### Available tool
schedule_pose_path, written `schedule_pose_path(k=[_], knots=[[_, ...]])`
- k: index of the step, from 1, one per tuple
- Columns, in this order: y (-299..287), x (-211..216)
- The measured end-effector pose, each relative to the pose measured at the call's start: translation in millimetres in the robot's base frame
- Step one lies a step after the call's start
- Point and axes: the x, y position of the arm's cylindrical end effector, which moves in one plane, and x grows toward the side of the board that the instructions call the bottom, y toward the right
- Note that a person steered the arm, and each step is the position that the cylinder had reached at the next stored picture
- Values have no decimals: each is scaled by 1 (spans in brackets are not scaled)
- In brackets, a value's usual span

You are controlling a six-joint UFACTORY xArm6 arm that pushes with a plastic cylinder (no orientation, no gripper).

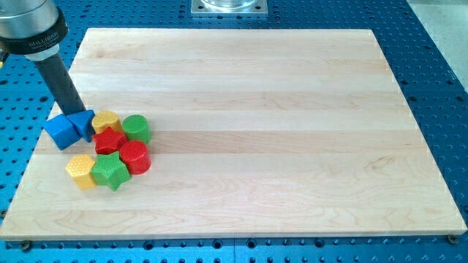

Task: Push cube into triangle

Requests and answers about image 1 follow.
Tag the blue cube block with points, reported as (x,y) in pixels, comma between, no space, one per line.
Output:
(62,131)

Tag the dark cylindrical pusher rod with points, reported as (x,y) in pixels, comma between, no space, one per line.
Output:
(60,84)

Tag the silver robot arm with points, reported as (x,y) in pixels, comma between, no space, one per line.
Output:
(33,28)

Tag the blue triangle block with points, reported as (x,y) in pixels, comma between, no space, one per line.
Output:
(82,123)

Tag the light wooden board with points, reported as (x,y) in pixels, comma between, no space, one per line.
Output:
(255,133)

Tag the green cylinder block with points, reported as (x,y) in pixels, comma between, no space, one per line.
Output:
(136,127)

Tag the red cylinder block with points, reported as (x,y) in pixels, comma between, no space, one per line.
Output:
(136,156)

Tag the red star block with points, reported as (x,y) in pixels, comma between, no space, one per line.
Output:
(108,141)

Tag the green star block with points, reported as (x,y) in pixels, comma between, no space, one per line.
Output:
(110,171)

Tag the yellow heart block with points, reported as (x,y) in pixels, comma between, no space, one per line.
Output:
(106,119)

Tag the yellow hexagon block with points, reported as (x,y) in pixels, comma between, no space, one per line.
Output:
(79,168)

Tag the left board stop screw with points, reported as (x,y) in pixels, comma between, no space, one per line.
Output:
(25,246)

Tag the board stop screw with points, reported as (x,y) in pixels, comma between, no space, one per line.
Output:
(25,246)
(452,239)

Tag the right board stop screw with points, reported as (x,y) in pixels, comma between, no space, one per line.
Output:
(452,239)

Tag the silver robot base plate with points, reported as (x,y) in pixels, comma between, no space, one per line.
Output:
(229,7)

